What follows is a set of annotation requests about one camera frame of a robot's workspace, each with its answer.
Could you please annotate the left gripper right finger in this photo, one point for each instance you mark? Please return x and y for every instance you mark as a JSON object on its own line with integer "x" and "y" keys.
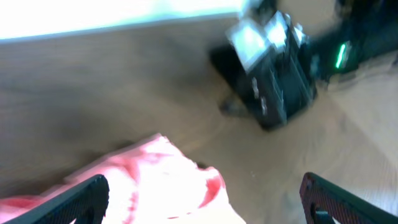
{"x": 324, "y": 202}

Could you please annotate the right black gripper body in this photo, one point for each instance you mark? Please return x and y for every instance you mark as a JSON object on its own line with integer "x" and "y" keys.
{"x": 260, "y": 62}

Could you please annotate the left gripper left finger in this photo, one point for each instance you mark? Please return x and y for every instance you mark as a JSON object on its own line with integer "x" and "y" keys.
{"x": 85, "y": 203}

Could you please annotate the pink printed t-shirt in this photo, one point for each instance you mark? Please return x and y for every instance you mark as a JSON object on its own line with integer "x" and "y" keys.
{"x": 150, "y": 182}

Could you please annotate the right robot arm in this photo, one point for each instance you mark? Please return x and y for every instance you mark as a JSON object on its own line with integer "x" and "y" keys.
{"x": 366, "y": 30}

